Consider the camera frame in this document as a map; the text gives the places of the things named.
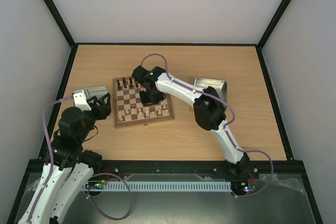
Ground gold metal tin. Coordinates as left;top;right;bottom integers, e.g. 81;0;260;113
190;77;227;115

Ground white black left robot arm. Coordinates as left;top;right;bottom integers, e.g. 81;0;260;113
19;91;111;223

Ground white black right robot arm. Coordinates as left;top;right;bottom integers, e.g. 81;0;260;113
132;66;249;178

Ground wooden chess board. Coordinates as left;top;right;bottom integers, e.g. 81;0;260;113
112;77;174;129

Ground silver tin lid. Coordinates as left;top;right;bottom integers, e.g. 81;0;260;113
86;86;108;97

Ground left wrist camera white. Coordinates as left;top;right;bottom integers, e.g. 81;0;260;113
72;89;91;111

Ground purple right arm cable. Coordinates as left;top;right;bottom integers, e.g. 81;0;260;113
140;53;274;198

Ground light blue cable duct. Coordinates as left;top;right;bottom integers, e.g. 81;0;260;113
83;181;232;192

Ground black frame post left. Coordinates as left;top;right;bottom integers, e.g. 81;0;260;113
43;0;76;48

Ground black frame post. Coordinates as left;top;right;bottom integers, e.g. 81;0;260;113
257;0;292;51
43;0;76;48

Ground black frame post right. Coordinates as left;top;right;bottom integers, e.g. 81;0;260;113
257;0;292;51

